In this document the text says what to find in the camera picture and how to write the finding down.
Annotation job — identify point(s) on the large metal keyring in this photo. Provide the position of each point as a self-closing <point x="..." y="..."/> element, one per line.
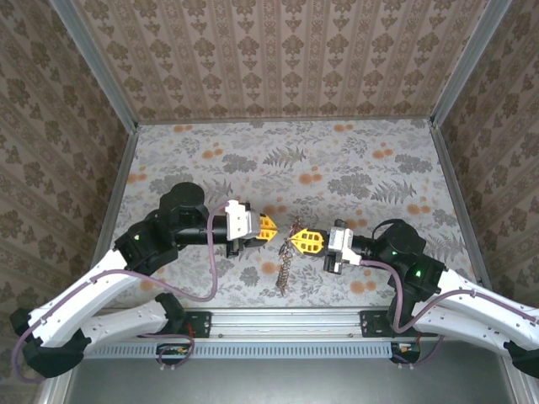
<point x="284" y="273"/>

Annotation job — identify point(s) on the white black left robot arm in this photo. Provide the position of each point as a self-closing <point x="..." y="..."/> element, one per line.
<point x="76" y="303"/>

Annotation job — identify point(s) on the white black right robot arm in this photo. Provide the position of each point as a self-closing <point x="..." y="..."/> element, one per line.
<point x="463" y="332"/>

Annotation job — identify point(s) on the floral tablecloth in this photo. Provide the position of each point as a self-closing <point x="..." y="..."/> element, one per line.
<point x="337" y="147"/>

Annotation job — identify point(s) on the black base electronics box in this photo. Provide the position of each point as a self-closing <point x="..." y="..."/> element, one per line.
<point x="172" y="352"/>
<point x="406" y="351"/>

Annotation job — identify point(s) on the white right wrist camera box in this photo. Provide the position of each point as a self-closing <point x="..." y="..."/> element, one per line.
<point x="341" y="246"/>

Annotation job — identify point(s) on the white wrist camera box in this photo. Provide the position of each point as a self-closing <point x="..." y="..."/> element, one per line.
<point x="341" y="246"/>
<point x="240" y="221"/>

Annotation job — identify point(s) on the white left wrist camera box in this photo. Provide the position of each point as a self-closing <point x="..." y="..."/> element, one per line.
<point x="240" y="221"/>

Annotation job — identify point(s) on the aluminium side rail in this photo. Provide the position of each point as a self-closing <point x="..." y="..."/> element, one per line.
<point x="447" y="168"/>
<point x="125" y="168"/>

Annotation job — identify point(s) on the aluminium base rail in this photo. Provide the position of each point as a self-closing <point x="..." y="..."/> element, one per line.
<point x="273" y="324"/>

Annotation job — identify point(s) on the black mount plate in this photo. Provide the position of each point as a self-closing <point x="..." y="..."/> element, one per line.
<point x="202" y="324"/>
<point x="372" y="324"/>

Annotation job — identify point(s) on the aluminium frame post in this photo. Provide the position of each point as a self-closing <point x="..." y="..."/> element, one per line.
<point x="468" y="63"/>
<point x="97" y="63"/>

